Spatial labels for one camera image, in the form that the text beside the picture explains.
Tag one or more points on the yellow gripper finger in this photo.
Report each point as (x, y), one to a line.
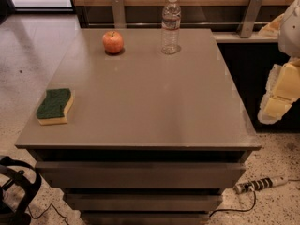
(272, 110)
(288, 82)

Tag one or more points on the clear plastic water bottle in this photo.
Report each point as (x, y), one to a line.
(170, 25)

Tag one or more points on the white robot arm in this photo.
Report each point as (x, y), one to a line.
(286, 28)

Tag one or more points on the green and yellow sponge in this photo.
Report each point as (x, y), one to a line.
(54, 108)

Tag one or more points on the white power strip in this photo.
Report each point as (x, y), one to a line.
(256, 185)

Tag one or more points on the grey drawer cabinet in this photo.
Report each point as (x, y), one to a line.
(151, 139)

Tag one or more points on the red apple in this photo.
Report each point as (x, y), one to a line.
(113, 42)

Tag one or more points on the right metal bracket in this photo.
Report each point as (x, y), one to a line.
(247, 24)

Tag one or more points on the metal bracket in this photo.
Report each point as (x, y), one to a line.
(247, 24)
(118, 13)

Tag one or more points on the left metal bracket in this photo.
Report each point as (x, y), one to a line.
(118, 13)

